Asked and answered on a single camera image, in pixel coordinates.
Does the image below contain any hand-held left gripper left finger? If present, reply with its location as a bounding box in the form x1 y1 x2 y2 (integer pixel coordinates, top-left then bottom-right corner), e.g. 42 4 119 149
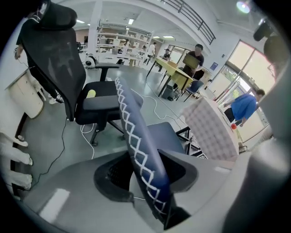
22 151 165 232

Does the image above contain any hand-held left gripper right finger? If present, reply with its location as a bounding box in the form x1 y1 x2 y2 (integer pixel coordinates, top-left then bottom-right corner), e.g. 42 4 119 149
158 148 236 233

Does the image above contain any blue padded chair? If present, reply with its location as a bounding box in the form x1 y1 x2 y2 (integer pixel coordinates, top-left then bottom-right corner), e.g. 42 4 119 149
183 80 205 102
115 76 208 231

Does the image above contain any table with pink checked cloth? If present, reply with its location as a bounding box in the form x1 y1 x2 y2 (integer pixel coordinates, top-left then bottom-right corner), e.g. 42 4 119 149
181 96 240 162

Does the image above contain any black office chair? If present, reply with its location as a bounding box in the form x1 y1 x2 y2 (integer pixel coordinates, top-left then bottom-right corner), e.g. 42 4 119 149
22 0 144 147

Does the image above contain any white round cabinet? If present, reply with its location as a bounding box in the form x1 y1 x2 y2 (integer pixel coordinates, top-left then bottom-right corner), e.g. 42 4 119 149
5 68 45 120

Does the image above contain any black square waste bin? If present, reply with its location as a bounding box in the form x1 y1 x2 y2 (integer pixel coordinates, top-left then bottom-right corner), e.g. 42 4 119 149
161 84 175 99

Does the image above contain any yellow table with black legs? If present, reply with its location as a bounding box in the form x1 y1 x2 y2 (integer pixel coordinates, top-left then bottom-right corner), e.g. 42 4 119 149
145 56 194 98

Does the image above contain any white round floor device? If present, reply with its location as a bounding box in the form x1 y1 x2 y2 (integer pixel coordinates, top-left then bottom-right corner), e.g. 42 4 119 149
84 53 99 69

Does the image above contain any carried cardboard box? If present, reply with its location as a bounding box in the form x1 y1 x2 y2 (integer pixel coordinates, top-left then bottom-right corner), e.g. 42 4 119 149
182 54 201 69

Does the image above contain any white shelving unit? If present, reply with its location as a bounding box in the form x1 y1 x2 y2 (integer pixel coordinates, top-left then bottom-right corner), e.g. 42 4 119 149
96 24 153 67

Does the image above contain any black balcony railing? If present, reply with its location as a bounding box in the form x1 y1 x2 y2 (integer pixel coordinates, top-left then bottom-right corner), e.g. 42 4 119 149
159 0 217 45

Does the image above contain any black floor cable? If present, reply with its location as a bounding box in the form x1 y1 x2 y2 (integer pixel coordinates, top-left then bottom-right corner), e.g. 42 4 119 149
29 118 69 190

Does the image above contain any long white floor cable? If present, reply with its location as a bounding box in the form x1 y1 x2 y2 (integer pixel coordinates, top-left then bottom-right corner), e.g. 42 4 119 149
80 124 96 160

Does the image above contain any white power cable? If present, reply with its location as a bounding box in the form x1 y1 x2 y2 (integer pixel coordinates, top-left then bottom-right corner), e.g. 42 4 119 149
130 88 183 120

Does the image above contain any glass door with dark frame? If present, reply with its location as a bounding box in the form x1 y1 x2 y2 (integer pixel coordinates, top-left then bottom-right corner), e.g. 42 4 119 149
213 40 277 143

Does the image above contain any black head-worn camera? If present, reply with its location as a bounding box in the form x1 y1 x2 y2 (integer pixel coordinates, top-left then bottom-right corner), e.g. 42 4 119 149
253 20 274 42

